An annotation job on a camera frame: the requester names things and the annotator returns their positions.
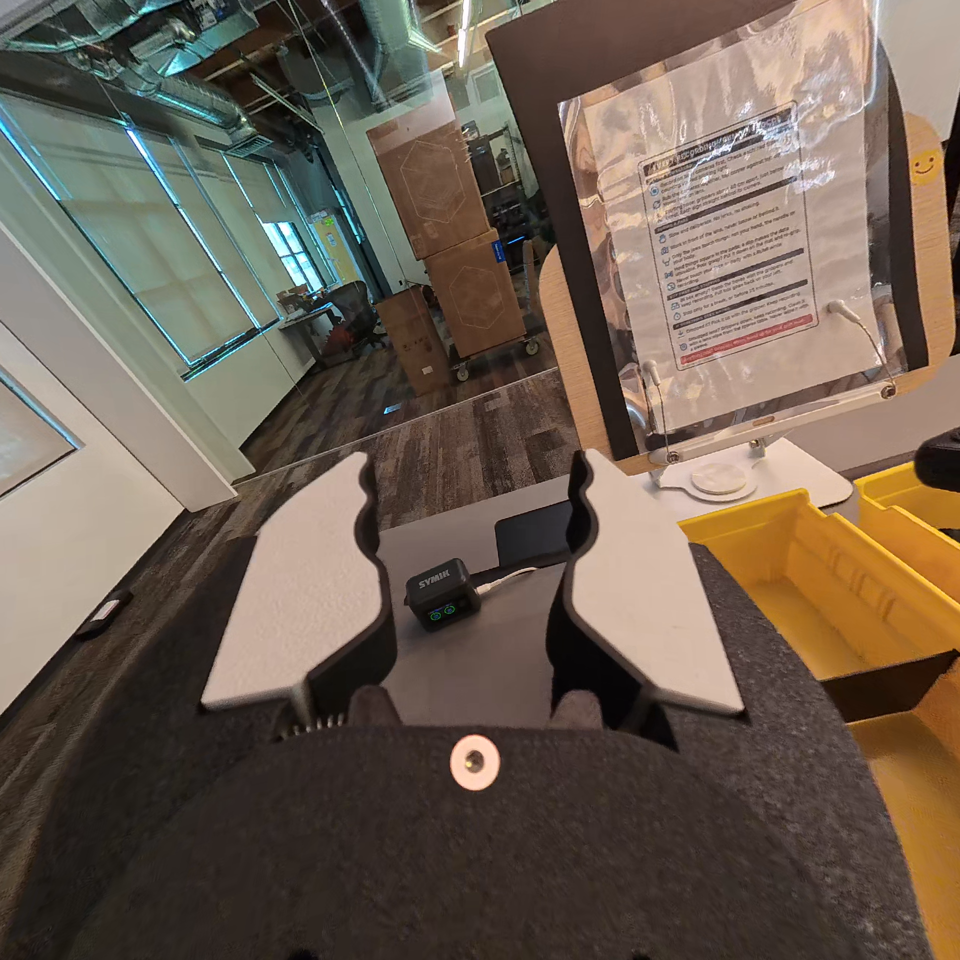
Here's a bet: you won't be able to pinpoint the instruction sheet in clear sleeve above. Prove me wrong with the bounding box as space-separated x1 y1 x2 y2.
557 11 915 438

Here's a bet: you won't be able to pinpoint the windows with white blinds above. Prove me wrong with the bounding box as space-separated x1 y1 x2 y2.
0 90 331 372

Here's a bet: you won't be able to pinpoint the small black charging case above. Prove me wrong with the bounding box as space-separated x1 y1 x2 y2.
403 557 483 635

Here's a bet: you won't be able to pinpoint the narrow cardboard box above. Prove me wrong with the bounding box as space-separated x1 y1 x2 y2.
373 285 454 399

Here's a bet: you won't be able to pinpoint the framed wall panel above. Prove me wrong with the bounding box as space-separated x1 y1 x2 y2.
0 365 85 500

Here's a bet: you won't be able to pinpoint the wheeled dolly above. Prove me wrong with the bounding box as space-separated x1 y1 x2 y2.
447 333 544 384

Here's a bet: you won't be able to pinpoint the black floor box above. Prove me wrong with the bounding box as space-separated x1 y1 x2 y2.
73 587 138 641

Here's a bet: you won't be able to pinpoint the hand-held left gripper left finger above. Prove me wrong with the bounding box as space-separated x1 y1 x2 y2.
199 451 397 714

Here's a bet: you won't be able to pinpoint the white tablet stand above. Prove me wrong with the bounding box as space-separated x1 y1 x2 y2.
643 378 856 513

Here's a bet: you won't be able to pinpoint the metal ventilation duct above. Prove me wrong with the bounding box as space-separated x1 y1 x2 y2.
0 0 324 155

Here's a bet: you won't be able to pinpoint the metal shelving rack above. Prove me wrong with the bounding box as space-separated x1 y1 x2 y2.
457 120 560 249

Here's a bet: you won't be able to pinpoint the wooden sign board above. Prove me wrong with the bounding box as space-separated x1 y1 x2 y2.
484 0 960 479

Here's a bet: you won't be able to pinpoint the black bin divider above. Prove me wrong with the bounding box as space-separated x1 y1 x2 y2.
819 648 960 726

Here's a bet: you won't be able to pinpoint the small grey desk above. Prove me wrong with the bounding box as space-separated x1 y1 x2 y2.
277 298 340 370

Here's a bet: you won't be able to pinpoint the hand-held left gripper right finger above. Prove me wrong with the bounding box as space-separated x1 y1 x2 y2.
547 448 747 715

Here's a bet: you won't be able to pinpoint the black office chair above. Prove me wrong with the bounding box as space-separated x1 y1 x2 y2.
324 279 389 355

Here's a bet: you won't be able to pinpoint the white charging cable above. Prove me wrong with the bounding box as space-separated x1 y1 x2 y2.
478 564 541 595

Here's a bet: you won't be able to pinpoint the large cardboard box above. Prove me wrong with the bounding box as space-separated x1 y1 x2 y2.
422 227 531 361
365 114 498 264

